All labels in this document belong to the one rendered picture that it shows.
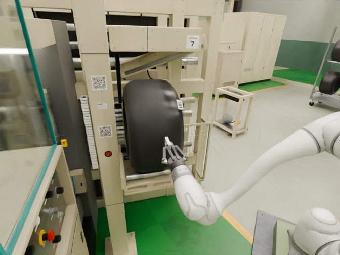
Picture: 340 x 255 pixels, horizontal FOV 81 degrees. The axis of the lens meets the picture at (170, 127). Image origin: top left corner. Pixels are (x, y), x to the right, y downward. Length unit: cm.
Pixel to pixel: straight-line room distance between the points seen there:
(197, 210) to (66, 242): 64
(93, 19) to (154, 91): 44
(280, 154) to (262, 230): 82
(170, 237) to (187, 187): 142
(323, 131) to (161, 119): 68
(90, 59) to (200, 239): 179
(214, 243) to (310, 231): 111
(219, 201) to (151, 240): 134
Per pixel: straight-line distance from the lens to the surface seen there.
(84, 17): 111
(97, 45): 111
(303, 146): 81
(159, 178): 140
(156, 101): 108
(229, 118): 395
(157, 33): 140
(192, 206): 75
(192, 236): 219
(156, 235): 217
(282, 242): 142
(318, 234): 124
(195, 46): 148
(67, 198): 125
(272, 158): 80
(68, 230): 117
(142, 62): 153
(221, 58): 578
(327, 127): 82
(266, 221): 160
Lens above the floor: 178
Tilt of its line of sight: 27 degrees down
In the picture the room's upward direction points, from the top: 2 degrees clockwise
